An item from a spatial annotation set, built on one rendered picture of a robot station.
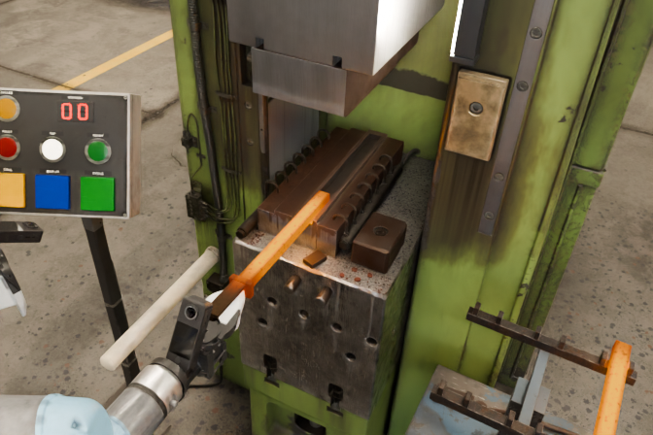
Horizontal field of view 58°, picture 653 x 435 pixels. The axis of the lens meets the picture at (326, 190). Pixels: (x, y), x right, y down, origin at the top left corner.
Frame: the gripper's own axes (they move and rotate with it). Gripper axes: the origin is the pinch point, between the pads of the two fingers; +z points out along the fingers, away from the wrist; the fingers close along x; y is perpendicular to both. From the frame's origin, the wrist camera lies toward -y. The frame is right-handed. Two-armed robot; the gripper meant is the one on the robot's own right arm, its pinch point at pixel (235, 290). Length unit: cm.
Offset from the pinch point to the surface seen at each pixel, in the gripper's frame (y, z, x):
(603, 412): 8, 12, 65
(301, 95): -27.6, 26.8, -1.1
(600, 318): 100, 139, 79
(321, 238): 6.1, 27.6, 3.9
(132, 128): -11.3, 22.6, -41.3
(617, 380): 8, 19, 66
